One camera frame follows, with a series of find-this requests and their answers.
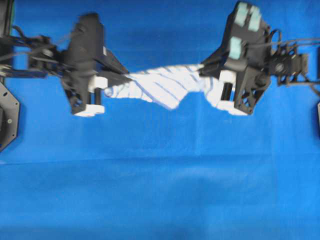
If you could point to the blue table cloth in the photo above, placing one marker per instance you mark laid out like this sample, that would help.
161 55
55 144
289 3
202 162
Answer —
142 172

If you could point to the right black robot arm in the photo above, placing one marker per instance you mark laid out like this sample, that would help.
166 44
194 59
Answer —
285 63

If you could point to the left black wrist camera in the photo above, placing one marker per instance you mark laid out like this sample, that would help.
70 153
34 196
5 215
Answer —
87 41

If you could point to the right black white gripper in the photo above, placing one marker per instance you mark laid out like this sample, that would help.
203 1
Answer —
243 84

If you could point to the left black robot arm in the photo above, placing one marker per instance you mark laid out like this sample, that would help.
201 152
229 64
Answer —
40 60

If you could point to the blue striped white towel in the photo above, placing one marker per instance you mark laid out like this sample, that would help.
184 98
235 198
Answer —
168 85

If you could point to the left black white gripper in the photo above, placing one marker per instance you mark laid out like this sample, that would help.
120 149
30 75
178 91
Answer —
87 72

